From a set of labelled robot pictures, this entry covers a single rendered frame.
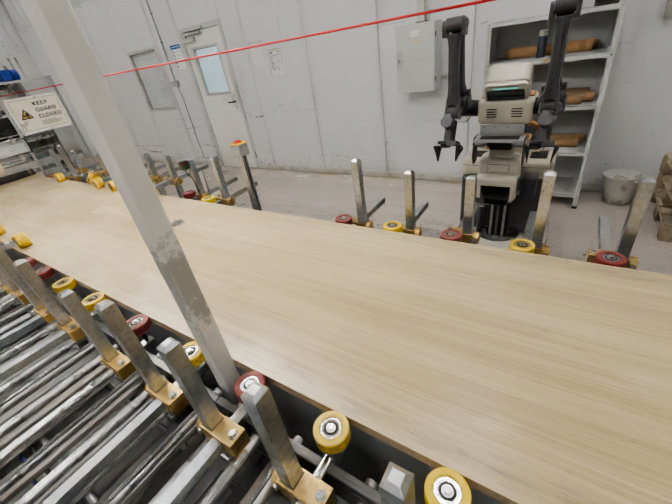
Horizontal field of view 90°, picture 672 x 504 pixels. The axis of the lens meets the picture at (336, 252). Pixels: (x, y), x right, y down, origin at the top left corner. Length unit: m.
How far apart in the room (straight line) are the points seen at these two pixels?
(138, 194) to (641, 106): 3.84
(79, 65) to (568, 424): 1.09
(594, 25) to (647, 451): 3.42
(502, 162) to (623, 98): 1.92
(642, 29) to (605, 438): 3.42
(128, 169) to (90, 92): 0.13
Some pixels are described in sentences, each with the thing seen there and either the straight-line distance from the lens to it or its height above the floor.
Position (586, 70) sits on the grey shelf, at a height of 1.09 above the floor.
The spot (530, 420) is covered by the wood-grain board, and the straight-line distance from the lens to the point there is 0.86.
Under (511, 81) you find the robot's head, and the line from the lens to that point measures 2.07.
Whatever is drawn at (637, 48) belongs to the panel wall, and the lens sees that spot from 3.94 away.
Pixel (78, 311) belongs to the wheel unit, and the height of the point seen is 1.04.
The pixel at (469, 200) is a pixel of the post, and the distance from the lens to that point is 1.42.
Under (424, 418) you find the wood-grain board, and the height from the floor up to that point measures 0.90.
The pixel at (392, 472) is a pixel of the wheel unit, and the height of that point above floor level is 1.12.
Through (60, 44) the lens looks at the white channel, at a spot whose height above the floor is 1.66.
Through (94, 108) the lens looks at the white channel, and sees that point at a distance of 0.73.
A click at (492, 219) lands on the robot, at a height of 0.39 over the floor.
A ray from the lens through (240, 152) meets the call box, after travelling 1.98.
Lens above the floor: 1.60
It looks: 32 degrees down
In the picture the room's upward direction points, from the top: 10 degrees counter-clockwise
